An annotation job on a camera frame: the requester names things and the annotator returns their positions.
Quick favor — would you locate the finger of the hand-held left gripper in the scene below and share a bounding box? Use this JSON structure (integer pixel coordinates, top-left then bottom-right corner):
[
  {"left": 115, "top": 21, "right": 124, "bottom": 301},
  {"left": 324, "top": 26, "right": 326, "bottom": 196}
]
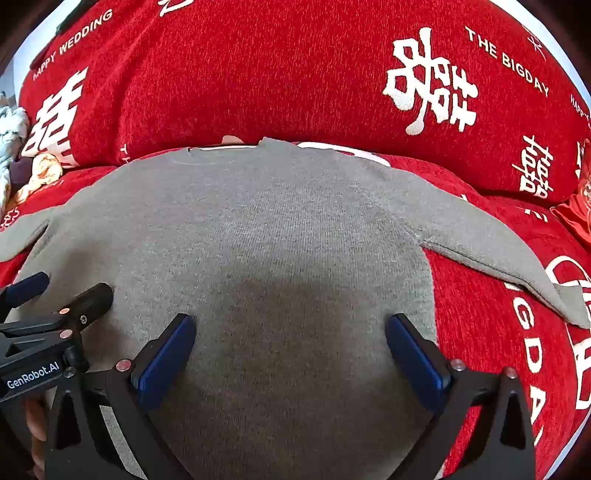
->
[
  {"left": 0, "top": 271, "right": 51, "bottom": 315},
  {"left": 58, "top": 282, "right": 114, "bottom": 331}
]

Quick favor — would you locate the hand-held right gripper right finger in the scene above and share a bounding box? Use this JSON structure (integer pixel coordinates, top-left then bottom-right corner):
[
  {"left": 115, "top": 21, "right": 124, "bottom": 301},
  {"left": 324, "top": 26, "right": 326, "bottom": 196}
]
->
[{"left": 385, "top": 313, "right": 539, "bottom": 480}]

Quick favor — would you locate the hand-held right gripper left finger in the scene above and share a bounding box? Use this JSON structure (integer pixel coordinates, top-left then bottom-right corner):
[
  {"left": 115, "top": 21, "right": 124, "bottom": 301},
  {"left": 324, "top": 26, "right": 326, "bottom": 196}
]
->
[{"left": 46, "top": 313, "right": 198, "bottom": 480}]

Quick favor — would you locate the grey knit sweater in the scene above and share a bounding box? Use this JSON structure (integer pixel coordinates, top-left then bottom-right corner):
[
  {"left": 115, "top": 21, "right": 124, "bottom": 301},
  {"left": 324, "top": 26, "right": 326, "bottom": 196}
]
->
[{"left": 0, "top": 137, "right": 591, "bottom": 480}]

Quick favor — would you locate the person's left hand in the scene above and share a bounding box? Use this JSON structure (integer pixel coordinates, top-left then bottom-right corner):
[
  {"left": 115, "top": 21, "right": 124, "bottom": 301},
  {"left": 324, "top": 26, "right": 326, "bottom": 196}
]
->
[{"left": 25, "top": 397, "right": 49, "bottom": 467}]

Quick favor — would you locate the red printed sofa seat cover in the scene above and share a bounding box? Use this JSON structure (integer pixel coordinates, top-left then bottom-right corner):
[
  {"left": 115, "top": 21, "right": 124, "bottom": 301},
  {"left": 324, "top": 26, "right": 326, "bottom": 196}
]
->
[{"left": 0, "top": 143, "right": 591, "bottom": 480}]

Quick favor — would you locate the dark purple cloth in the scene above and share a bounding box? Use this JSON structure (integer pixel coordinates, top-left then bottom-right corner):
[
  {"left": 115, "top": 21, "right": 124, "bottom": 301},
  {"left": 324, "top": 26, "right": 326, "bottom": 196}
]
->
[{"left": 11, "top": 159, "right": 34, "bottom": 186}]

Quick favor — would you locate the yellow patterned cloth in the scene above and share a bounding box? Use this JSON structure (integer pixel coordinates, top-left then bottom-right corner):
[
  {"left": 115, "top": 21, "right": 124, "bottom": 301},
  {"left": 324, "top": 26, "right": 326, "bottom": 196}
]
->
[{"left": 9, "top": 154, "right": 64, "bottom": 205}]

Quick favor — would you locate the white patterned crumpled cloth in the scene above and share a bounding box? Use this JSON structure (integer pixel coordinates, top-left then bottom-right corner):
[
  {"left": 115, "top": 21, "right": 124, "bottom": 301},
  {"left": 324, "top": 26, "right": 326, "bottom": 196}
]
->
[{"left": 0, "top": 92, "right": 31, "bottom": 204}]

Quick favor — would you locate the red embroidered pillow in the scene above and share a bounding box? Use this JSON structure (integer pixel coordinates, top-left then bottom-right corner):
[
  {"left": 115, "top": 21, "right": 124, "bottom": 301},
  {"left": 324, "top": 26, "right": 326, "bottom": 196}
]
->
[{"left": 551, "top": 138, "right": 591, "bottom": 252}]

